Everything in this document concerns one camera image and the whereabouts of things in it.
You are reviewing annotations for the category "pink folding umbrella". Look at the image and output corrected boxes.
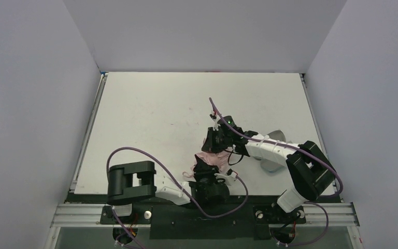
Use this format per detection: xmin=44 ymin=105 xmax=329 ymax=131
xmin=195 ymin=151 xmax=231 ymax=174

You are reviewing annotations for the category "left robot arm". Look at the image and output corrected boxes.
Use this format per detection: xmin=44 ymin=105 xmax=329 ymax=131
xmin=107 ymin=154 xmax=230 ymax=209

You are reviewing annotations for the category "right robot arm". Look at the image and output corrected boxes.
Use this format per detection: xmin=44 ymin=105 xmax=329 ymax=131
xmin=201 ymin=114 xmax=339 ymax=214

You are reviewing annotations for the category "grey umbrella sleeve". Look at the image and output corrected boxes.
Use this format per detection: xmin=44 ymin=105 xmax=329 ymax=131
xmin=260 ymin=130 xmax=294 ymax=173

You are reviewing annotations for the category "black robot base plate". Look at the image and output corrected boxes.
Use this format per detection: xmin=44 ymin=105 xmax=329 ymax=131
xmin=65 ymin=194 xmax=342 ymax=241

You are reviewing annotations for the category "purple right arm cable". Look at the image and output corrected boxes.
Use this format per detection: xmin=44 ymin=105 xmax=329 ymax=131
xmin=208 ymin=98 xmax=344 ymax=247

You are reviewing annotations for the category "aluminium table frame rail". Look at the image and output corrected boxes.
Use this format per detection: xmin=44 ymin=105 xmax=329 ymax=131
xmin=43 ymin=72 xmax=109 ymax=248

